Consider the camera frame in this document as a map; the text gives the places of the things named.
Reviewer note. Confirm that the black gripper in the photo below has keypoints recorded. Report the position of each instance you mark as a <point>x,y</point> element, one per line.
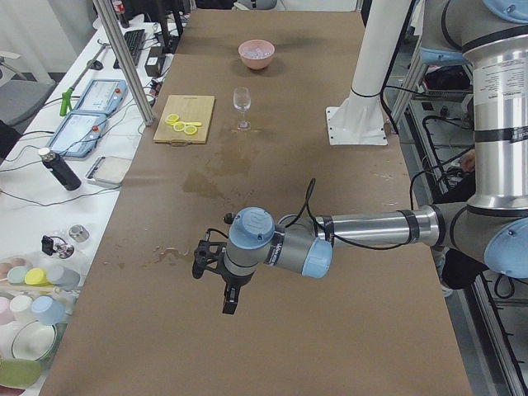
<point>236,278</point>

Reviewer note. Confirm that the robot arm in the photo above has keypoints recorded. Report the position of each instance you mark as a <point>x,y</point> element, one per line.
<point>477,163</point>

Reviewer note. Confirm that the clear wine glass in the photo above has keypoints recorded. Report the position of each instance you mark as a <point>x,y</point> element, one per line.
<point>242,102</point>

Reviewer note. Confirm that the grey plastic cup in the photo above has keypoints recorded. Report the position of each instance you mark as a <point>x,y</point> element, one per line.
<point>63,277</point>

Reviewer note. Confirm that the small steel cup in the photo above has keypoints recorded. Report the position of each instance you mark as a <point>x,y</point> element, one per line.
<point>79,233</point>

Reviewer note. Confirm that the middle lemon slice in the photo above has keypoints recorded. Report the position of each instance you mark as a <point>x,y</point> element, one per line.
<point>179,126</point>

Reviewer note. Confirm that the blue plastic cup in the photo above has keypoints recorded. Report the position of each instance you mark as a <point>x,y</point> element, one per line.
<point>47,310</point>

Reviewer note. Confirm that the far lemon slice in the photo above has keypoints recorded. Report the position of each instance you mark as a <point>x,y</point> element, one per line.
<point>171,119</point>

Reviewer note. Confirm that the bamboo cutting board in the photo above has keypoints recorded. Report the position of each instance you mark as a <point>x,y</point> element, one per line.
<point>190,108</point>

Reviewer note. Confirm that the yellow plastic cup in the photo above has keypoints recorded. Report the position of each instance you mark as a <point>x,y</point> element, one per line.
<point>37,277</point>

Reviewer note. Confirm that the white rimmed plate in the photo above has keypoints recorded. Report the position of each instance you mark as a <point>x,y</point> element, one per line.
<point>34,342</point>

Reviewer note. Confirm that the white plastic cup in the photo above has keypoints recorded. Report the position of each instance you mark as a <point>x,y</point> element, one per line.
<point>20,307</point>

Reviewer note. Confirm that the lower blue teach pendant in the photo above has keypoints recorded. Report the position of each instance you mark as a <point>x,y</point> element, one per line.
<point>78,134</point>

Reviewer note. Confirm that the blue teach pendant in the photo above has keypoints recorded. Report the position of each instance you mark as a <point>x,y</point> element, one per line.
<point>102,96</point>
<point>78,134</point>

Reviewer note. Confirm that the green plate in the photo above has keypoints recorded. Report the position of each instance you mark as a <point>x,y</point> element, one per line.
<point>19,373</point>

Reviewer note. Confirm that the black thermos bottle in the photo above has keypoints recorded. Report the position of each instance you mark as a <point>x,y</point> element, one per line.
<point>59,169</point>

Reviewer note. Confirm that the upper blue teach pendant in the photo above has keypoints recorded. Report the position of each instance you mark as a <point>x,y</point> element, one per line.
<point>102,96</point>

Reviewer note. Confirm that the pink bowl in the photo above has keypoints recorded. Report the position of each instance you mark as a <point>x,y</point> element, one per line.
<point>256,54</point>

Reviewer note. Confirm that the black power adapter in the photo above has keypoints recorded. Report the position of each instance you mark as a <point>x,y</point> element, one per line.
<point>155,61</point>

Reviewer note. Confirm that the black keyboard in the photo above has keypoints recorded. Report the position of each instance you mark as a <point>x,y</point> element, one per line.
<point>135,40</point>

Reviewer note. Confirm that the cola bottle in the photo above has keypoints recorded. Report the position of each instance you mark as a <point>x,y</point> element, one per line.
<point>119,9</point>

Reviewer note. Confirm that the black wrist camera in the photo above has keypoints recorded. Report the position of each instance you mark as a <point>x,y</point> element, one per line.
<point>207,257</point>

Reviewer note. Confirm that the lemon slice near handle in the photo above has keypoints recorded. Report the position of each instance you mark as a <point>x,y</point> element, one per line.
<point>190,130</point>

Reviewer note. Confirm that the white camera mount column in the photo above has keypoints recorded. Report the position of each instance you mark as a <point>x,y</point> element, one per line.
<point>359,120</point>

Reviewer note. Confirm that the green handled grabber tool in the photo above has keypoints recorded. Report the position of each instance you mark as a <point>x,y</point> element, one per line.
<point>94,64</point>

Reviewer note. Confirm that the aluminium frame post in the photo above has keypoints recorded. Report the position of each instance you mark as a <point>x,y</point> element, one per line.
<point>111,26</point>

